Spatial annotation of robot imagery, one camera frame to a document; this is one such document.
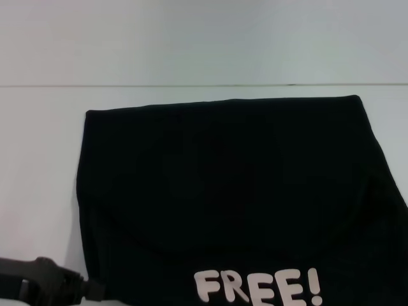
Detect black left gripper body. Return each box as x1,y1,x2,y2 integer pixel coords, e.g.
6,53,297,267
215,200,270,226
0,256,86,303

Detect black shirt with FREE print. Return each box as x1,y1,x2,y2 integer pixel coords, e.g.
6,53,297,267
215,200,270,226
76,94,408,306

